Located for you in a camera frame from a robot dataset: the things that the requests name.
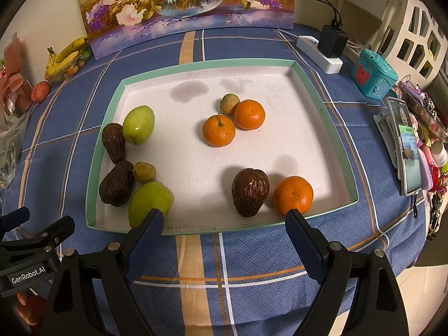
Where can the pile of small trinkets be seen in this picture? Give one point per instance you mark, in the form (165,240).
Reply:
(432,122)

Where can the blue plaid tablecloth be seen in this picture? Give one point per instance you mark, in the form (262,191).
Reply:
(252,252)

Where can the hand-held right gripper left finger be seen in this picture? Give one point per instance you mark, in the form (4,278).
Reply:
(145,245)

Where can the yellow banana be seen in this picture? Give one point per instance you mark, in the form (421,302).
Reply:
(70,49)
(61,64)

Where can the white tray with green rim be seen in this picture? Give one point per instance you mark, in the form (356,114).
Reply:
(196,168)

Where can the red apple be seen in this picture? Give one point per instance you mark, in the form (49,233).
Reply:
(40,91)

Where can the small green mango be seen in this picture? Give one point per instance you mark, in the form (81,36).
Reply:
(139,124)

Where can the teal toy box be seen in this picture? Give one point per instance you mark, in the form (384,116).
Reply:
(374,73)

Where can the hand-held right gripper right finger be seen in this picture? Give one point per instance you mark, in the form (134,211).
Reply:
(304,248)

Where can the smartphone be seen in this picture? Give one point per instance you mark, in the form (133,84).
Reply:
(407,147)

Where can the flower painting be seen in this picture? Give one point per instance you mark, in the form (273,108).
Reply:
(182,7)

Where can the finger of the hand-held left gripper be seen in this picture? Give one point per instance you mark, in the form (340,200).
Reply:
(52,234)
(15,218)

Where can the clear plastic bag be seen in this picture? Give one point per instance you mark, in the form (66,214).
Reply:
(12,147)

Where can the large green jujube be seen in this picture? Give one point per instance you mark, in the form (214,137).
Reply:
(148,201)

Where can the grey phone stand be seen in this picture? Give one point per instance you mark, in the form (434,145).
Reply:
(385,136)

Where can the person's left hand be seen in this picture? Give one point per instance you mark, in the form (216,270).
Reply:
(27,309)

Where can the black charger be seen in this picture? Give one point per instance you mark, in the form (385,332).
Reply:
(328,40)
(342,43)

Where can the white power strip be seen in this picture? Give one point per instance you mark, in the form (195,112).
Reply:
(329,63)

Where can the clear plastic fruit container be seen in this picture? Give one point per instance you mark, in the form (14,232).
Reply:
(71,68)

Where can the small white bottle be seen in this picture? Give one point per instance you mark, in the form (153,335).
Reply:
(440,154)

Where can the mandarin orange with stem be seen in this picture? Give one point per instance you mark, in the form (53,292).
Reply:
(218,131)

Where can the large brown wrinkled date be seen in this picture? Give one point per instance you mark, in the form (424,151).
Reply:
(116,183)

